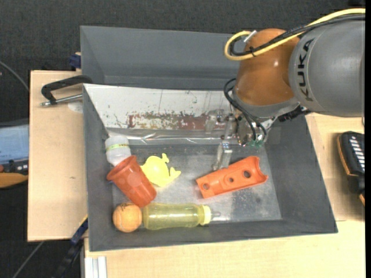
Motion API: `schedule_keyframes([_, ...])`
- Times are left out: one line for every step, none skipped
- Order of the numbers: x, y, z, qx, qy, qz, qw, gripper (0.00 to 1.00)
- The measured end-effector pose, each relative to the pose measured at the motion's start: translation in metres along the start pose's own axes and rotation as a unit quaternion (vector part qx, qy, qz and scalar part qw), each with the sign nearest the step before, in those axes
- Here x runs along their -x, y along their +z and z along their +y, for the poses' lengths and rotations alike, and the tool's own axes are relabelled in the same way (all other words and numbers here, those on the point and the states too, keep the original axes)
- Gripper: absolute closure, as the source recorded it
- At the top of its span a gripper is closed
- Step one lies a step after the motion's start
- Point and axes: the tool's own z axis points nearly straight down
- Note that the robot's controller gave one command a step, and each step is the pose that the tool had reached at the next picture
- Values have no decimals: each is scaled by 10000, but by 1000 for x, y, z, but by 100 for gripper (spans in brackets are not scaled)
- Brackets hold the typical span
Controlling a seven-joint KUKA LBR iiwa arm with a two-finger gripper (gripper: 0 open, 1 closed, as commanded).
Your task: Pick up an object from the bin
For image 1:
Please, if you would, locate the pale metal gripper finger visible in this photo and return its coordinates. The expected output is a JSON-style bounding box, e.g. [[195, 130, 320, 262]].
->
[[205, 113, 219, 134], [212, 141, 234, 171]]

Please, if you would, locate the orange block with holes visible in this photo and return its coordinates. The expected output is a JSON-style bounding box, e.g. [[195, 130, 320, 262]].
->
[[195, 155, 270, 200]]

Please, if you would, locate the grey metal bin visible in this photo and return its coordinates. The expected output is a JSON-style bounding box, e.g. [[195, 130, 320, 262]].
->
[[79, 25, 339, 252]]

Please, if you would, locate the yellow toy duck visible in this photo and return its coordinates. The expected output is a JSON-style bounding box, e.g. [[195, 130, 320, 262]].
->
[[140, 152, 182, 189]]

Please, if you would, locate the yellow baby bottle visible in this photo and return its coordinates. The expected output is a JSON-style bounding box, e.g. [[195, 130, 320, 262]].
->
[[141, 202, 221, 231]]

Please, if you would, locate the orange plastic cup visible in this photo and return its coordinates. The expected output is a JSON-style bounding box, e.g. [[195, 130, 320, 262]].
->
[[106, 155, 158, 209]]

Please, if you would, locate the white plastic bottle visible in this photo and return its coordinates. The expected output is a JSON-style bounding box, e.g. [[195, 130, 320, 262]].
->
[[104, 135, 132, 167]]

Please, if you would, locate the orange ball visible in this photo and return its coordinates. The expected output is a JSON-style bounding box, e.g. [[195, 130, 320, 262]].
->
[[112, 202, 143, 233]]

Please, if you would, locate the pale wood board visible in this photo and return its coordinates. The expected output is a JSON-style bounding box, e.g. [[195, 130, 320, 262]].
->
[[27, 69, 88, 242]]

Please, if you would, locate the black cylinder on white bracket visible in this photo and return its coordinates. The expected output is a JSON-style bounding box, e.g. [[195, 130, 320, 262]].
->
[[263, 105, 310, 127]]

